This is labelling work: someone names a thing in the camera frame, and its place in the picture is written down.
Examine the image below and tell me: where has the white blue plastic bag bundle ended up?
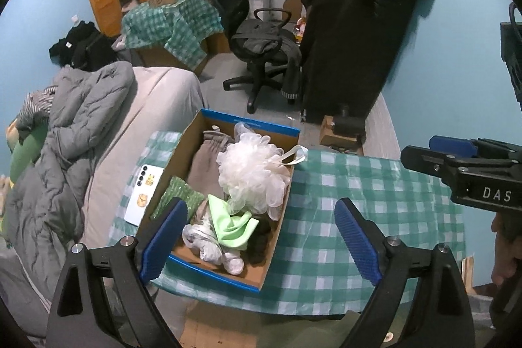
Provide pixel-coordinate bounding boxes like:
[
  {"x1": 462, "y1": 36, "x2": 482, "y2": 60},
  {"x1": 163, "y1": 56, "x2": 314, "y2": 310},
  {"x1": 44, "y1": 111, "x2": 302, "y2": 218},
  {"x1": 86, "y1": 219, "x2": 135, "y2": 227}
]
[{"x1": 181, "y1": 224, "x2": 244, "y2": 276}]

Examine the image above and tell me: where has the grey-brown towel mitt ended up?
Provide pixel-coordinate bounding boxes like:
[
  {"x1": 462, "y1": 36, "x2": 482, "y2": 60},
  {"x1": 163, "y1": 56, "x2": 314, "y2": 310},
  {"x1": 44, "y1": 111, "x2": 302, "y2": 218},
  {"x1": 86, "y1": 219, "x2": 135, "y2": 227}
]
[{"x1": 186, "y1": 126, "x2": 234, "y2": 199}]

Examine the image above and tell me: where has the lime green microfibre cloth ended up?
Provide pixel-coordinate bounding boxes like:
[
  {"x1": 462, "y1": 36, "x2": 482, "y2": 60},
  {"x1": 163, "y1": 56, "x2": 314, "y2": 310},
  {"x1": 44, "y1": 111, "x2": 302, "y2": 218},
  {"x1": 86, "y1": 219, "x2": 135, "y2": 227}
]
[{"x1": 208, "y1": 194, "x2": 259, "y2": 251}]

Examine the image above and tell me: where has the black sock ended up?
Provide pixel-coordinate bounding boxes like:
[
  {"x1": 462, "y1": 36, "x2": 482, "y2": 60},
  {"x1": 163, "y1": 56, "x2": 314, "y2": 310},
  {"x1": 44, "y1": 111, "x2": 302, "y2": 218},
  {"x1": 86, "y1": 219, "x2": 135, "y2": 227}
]
[{"x1": 245, "y1": 217, "x2": 276, "y2": 267}]

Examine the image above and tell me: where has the white mesh bath pouf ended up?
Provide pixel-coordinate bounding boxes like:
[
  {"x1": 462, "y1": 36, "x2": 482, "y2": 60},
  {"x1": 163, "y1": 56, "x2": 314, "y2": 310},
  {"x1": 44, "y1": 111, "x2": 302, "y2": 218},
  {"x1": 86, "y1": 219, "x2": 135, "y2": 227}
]
[{"x1": 217, "y1": 122, "x2": 308, "y2": 222}]

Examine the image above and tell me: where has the knotted beige plastic bag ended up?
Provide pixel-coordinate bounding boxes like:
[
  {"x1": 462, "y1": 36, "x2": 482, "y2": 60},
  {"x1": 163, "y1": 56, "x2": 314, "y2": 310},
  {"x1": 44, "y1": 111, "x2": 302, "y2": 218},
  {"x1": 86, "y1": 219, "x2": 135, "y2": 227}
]
[{"x1": 190, "y1": 201, "x2": 212, "y2": 229}]

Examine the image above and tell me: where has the person's right hand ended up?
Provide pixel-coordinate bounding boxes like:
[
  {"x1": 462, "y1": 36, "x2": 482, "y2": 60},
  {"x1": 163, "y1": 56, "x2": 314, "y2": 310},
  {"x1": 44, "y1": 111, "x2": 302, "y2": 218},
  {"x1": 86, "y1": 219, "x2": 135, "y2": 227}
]
[{"x1": 491, "y1": 213, "x2": 521, "y2": 286}]

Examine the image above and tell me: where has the green checkered tablecloth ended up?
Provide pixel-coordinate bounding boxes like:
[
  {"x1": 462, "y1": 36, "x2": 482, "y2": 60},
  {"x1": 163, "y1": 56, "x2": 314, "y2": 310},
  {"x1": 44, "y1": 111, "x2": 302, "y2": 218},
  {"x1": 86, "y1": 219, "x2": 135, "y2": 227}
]
[{"x1": 107, "y1": 129, "x2": 467, "y2": 318}]

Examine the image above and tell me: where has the white smartphone with stickers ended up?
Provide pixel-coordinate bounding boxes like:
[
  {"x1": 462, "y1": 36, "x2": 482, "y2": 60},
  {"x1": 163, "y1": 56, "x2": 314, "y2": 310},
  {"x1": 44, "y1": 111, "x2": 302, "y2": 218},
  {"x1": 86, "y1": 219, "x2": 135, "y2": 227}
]
[{"x1": 124, "y1": 164, "x2": 164, "y2": 226}]

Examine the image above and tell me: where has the blue cardboard box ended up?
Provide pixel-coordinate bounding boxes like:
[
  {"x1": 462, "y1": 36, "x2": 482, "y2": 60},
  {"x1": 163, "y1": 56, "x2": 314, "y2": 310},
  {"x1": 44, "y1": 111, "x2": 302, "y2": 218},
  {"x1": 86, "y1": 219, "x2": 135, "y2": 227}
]
[{"x1": 136, "y1": 107, "x2": 302, "y2": 294}]

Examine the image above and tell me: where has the black cylinder device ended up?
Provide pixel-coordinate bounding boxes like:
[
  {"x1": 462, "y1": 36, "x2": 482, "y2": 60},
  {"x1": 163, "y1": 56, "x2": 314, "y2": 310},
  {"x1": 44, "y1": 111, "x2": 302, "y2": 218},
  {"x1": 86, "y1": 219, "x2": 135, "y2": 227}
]
[{"x1": 333, "y1": 105, "x2": 365, "y2": 138}]

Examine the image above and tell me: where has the small cardboard box on floor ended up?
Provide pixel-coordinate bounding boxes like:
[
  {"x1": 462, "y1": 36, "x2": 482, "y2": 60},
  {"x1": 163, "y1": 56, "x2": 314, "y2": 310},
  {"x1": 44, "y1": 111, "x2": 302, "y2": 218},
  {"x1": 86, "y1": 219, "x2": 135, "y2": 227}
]
[{"x1": 319, "y1": 116, "x2": 362, "y2": 151}]

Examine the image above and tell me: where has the grey quilted duvet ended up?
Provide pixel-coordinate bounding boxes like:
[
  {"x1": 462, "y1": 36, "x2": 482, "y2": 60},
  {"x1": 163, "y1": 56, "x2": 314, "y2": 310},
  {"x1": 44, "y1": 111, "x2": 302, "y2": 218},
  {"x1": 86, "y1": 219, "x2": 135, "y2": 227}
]
[{"x1": 5, "y1": 61, "x2": 135, "y2": 299}]

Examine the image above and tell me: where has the beige bed sheet mattress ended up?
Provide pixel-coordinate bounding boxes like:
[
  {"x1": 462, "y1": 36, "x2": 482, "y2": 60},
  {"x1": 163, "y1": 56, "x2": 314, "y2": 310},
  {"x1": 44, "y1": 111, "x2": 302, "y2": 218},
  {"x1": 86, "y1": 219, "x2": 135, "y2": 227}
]
[{"x1": 81, "y1": 67, "x2": 206, "y2": 248}]

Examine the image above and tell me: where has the green pillow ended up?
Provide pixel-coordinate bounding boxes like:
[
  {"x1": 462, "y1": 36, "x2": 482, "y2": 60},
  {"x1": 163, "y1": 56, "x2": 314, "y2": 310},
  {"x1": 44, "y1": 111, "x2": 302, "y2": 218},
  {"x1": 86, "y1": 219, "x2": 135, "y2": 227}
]
[{"x1": 10, "y1": 122, "x2": 48, "y2": 183}]

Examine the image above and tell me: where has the green checkered cloth pile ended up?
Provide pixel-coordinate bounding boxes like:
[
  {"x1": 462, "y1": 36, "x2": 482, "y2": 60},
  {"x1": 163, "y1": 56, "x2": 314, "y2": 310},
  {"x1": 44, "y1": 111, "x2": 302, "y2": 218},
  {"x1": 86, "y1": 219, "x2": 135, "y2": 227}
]
[{"x1": 121, "y1": 0, "x2": 223, "y2": 71}]

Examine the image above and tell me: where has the black office chair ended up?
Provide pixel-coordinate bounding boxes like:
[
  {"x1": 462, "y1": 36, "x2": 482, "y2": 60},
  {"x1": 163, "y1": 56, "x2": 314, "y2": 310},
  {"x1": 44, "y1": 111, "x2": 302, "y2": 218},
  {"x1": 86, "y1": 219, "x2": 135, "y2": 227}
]
[{"x1": 214, "y1": 0, "x2": 302, "y2": 114}]

